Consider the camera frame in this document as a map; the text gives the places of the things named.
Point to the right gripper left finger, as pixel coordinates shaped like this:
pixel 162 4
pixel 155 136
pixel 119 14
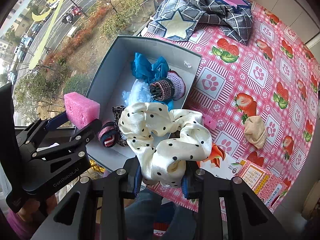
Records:
pixel 75 216

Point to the red patterned tissue box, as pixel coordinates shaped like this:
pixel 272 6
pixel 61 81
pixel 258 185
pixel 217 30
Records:
pixel 269 188

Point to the cream polka dot scrunchie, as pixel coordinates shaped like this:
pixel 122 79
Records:
pixel 163 141

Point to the small dark striped sock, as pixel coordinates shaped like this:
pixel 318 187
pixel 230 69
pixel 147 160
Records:
pixel 108 134

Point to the grey open cardboard box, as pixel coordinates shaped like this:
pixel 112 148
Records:
pixel 114 76

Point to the pink sponge block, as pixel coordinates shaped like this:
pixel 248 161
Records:
pixel 209 122
pixel 80 110

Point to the person left hand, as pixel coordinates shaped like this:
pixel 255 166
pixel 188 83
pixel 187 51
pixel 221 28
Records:
pixel 33 210

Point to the blue cloth front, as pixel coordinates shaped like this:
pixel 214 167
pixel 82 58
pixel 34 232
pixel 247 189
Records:
pixel 170 105

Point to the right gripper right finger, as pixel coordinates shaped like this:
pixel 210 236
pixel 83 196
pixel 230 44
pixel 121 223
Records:
pixel 247 215

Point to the navy plaid folded garment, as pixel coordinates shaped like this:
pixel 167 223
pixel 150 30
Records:
pixel 176 19

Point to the light blue fluffy cloth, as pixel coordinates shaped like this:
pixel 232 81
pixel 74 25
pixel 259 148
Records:
pixel 140 92

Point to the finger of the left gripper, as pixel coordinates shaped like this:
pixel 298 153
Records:
pixel 77 143
pixel 31 137

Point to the pink strawberry paw tablecloth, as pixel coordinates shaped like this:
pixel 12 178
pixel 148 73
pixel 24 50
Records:
pixel 274 76

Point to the beige small sock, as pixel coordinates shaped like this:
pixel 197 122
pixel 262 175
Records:
pixel 255 131

